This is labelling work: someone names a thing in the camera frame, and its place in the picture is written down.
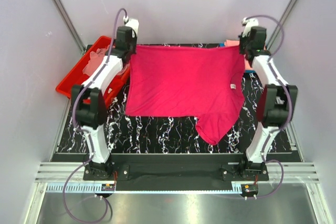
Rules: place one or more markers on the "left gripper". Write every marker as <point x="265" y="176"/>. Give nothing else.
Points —
<point x="134" y="40"/>

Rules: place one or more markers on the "red t shirt in bin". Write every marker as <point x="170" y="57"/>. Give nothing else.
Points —
<point x="115" y="86"/>

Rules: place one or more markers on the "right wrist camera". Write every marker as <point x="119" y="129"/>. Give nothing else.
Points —
<point x="248" y="23"/>

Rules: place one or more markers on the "white slotted cable duct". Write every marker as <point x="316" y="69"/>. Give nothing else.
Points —
<point x="125" y="188"/>

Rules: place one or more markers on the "dusty pink t shirt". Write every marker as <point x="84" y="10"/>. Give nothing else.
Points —
<point x="96" y="58"/>

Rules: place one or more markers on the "folded salmon t shirt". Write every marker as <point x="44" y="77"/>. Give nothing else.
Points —
<point x="233" y="43"/>

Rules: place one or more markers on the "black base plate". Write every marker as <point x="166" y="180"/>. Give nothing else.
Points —
<point x="187" y="170"/>

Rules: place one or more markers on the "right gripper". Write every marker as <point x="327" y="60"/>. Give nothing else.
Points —
<point x="241" y="40"/>

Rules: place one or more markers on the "red plastic bin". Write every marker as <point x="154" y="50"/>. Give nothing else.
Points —
<point x="75" y="76"/>

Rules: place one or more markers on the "black marble table mat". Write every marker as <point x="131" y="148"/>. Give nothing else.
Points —
<point x="148" y="135"/>

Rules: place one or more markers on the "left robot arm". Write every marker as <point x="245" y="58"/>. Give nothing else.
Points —
<point x="89" y="111"/>

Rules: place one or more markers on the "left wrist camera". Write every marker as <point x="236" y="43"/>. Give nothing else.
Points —
<point x="133" y="24"/>

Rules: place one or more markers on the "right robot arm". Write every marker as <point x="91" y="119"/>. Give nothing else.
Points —
<point x="275" y="106"/>

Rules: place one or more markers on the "right aluminium frame post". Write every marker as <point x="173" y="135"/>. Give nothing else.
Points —
<point x="273" y="43"/>

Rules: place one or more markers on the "aluminium rail profile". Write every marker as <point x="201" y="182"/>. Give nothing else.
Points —
<point x="59" y="172"/>

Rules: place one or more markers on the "left aluminium frame post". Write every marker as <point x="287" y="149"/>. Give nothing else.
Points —
<point x="69" y="24"/>

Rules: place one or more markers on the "aluminium frame post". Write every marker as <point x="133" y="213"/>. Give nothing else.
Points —
<point x="69" y="24"/>
<point x="273" y="43"/>

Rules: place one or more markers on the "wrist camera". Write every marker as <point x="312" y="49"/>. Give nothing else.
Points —
<point x="133" y="24"/>
<point x="248" y="23"/>

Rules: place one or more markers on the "magenta t shirt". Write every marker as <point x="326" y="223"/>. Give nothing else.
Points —
<point x="187" y="81"/>

